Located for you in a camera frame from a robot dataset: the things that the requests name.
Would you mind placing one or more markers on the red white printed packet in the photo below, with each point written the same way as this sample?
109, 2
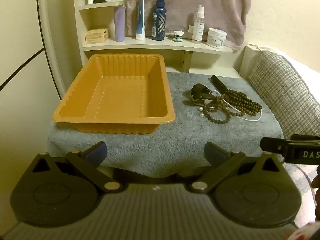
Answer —
307, 235

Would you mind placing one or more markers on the clear spray bottle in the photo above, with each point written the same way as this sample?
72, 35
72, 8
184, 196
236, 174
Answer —
198, 27

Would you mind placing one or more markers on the dark blue spray bottle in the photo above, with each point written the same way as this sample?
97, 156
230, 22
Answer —
158, 22

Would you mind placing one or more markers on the grey woven cushion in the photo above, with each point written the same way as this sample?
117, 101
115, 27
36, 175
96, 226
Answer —
280, 85

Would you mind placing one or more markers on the pink patterned cloth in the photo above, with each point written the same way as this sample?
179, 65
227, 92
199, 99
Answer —
300, 195

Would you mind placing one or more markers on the orange plastic tray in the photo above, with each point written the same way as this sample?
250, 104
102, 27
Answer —
120, 97

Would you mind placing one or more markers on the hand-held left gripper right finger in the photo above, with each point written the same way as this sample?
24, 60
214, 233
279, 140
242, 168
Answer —
213, 153

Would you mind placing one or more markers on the cream wooden shelf unit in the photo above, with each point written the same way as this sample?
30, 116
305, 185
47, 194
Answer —
160, 45

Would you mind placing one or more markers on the beige cardboard box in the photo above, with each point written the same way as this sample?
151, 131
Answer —
96, 36

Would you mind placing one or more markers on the small green white jar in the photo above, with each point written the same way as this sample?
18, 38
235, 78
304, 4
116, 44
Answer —
178, 37

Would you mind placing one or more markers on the black leather wristband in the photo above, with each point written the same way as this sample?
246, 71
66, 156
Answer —
200, 90

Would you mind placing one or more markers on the purple cosmetic tube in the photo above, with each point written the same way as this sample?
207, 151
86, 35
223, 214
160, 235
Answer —
119, 25

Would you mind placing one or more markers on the cream wooden bed frame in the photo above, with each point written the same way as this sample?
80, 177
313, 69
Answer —
246, 60

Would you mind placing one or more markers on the small white box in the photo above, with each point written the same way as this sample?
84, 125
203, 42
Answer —
190, 29

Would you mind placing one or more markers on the grey terry towel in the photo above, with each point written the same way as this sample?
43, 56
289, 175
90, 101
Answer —
175, 140

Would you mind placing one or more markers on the person's right hand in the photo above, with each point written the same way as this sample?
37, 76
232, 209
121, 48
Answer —
316, 177

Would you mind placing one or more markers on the mauve hanging towel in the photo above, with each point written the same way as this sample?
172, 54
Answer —
212, 0

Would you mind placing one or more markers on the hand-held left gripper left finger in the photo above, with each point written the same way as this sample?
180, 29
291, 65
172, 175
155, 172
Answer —
98, 152

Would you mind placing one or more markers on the cream curved side panel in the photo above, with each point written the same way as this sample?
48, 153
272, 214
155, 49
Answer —
53, 55

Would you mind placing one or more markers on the blue white cosmetic tube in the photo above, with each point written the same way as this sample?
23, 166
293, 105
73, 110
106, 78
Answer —
140, 20

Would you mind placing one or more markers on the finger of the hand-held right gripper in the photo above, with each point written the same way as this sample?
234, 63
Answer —
271, 146

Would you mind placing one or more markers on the large white cream jar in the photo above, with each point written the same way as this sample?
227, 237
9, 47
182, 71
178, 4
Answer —
216, 38

